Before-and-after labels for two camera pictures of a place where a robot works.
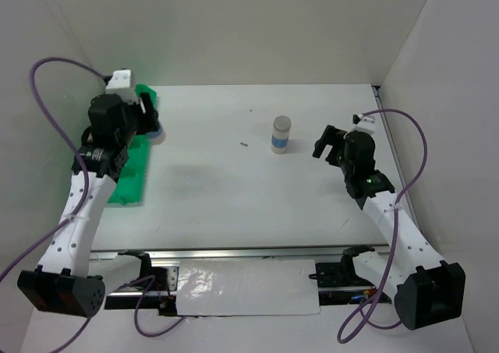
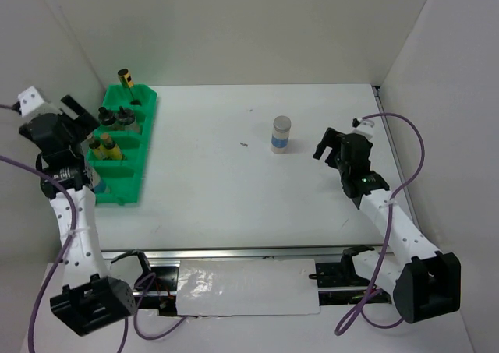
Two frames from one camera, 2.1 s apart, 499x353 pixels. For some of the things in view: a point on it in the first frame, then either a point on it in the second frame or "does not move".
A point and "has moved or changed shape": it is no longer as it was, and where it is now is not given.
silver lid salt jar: [157, 137] has moved or changed shape
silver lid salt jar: [280, 135] does not move
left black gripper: [149, 121] to [84, 123]
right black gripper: [331, 135] does not move
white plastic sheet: [238, 287] does not move
